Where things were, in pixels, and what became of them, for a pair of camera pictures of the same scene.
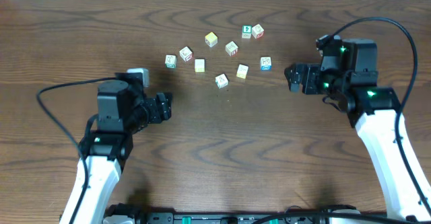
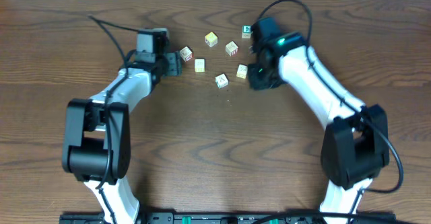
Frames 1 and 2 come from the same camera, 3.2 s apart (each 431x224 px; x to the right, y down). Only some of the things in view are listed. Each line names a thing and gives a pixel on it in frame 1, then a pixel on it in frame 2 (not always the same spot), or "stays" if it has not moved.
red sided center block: [231, 48] stays
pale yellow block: [200, 65] stays
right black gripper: [312, 71] → [254, 83]
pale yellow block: [242, 70] stays
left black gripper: [160, 106] → [173, 63]
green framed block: [246, 32] stays
